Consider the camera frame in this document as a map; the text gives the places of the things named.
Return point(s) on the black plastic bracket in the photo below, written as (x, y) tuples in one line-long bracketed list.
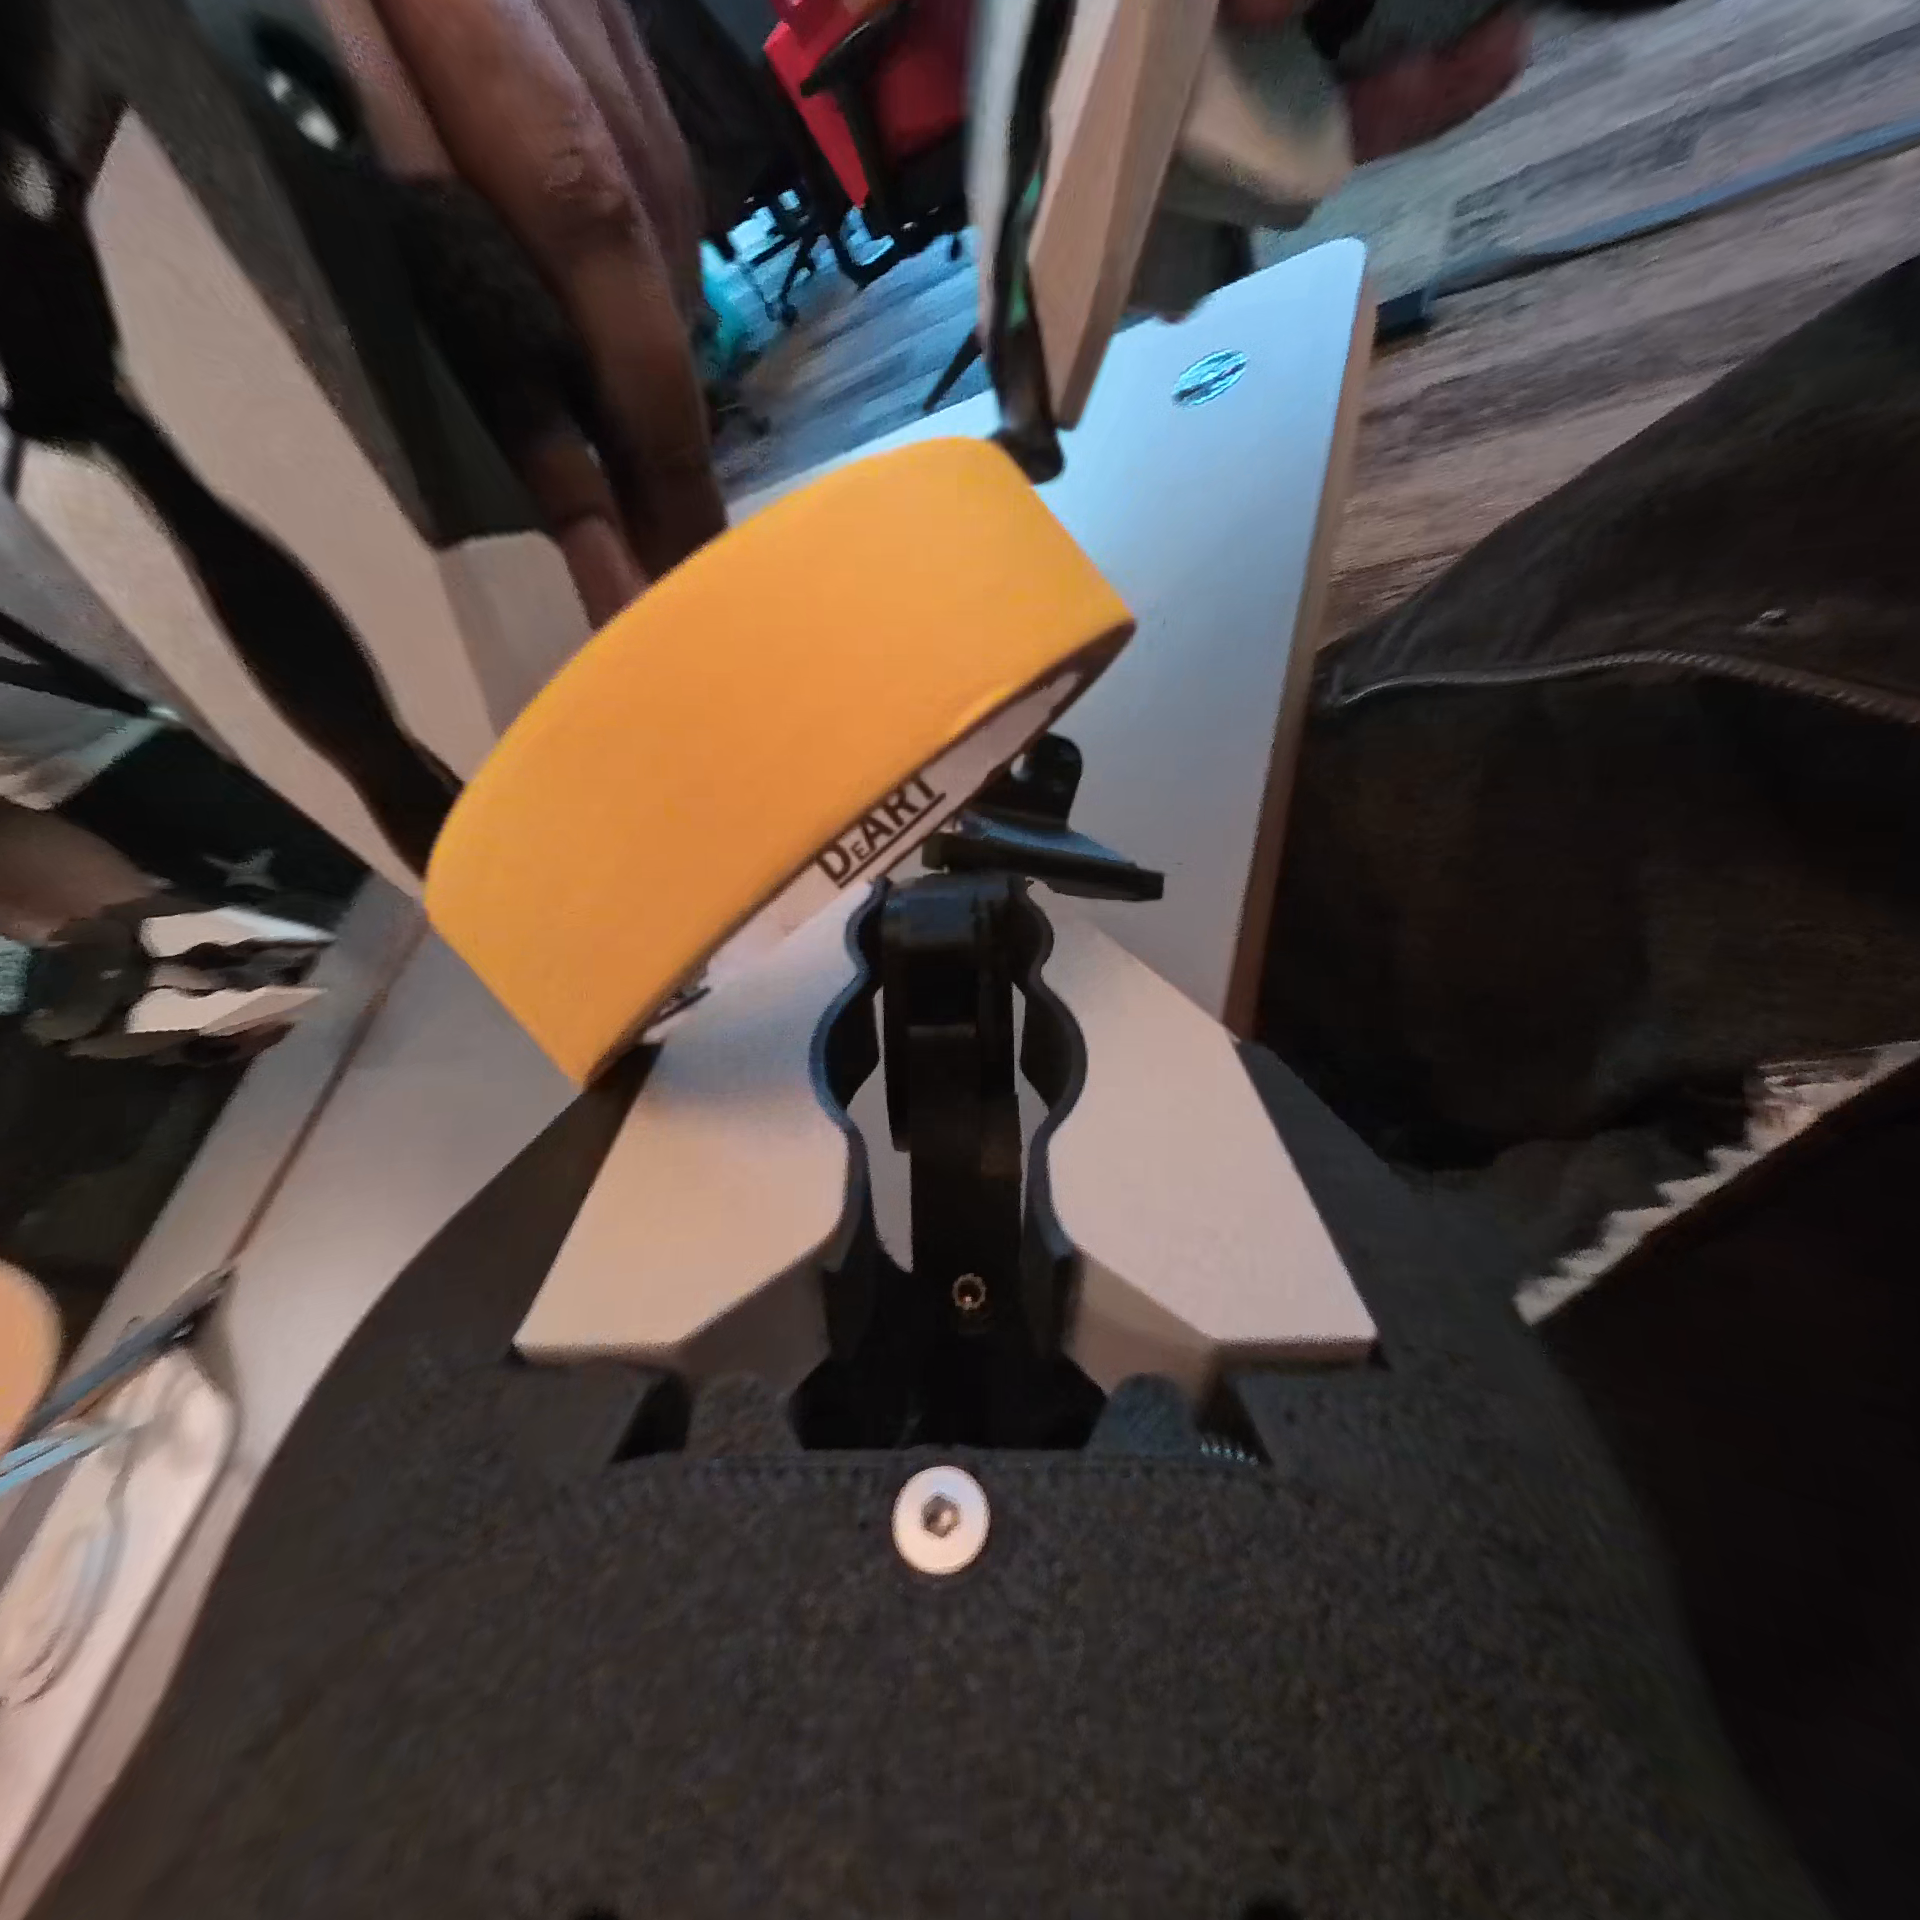
[(954, 1142)]

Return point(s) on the person's right hand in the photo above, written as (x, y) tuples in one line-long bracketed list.
[(1442, 91)]

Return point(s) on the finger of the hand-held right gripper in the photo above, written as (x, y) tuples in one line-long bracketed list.
[(1009, 225), (1119, 181)]

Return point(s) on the round blue sticker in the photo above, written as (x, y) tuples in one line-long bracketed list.
[(1211, 377)]

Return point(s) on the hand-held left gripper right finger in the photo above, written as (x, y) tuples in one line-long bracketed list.
[(1202, 1202)]

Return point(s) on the blue grey rod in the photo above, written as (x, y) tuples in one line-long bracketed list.
[(90, 1372)]

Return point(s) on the black office chair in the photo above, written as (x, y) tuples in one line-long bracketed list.
[(885, 225)]

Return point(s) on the yellow masking tape roll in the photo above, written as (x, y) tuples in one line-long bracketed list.
[(751, 721)]

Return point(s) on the pale flat plate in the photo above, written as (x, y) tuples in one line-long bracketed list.
[(121, 1500)]

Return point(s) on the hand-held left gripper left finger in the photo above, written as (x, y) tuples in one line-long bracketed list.
[(691, 1202)]

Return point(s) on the grey desk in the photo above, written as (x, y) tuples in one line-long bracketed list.
[(1202, 676)]

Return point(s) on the black curved plastic part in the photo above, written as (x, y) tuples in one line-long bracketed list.
[(1051, 855)]

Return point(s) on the red bag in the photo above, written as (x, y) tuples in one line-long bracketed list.
[(902, 91)]

